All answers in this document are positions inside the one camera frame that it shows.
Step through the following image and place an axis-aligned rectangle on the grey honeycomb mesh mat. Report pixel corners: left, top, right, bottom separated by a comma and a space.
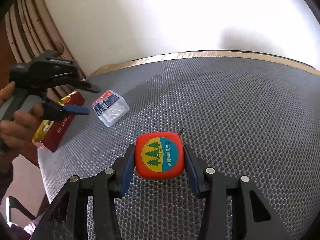
38, 57, 319, 239

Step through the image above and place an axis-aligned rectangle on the person's left hand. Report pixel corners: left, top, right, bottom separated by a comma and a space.
0, 81, 45, 151

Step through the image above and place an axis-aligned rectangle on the orange tape measure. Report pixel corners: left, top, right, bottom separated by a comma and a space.
135, 132, 184, 180

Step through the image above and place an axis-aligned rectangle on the beige patterned curtain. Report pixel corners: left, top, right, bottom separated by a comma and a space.
4, 0, 87, 98

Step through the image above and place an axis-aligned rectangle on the red toffee tin box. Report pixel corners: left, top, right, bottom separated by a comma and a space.
32, 90, 85, 152

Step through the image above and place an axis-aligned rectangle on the clear plastic box blue label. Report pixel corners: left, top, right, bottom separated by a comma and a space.
92, 90, 130, 127

